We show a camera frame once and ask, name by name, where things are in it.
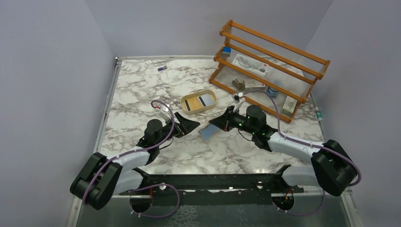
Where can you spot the metal binder clip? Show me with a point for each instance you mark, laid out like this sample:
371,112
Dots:
237,84

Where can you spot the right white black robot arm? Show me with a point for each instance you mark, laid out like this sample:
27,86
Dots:
328,165

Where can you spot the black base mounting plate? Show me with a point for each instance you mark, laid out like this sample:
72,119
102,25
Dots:
211,189

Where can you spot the blue grey eraser block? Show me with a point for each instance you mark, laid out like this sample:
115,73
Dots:
226,51

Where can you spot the grey card in tray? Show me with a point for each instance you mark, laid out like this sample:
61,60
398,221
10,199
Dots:
206,100

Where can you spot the small grey box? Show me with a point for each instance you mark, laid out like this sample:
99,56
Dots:
251,84

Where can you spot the orange wooden shelf rack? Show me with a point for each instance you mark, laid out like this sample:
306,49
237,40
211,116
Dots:
293,72

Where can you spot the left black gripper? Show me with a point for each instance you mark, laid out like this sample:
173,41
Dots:
179,126

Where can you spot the beige oval tray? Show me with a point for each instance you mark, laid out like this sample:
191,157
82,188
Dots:
197,94

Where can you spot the green white small box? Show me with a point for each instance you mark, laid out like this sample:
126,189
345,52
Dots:
289,106

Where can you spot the yellow card with black stripe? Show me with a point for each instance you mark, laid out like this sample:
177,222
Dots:
192,104

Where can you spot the clear printed packet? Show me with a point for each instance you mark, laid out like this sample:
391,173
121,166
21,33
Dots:
251,65

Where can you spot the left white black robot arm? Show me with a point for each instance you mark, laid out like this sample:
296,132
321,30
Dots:
105,176

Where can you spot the green white tube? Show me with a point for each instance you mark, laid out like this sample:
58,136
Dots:
318,113

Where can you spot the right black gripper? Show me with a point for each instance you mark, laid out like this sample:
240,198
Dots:
227,118

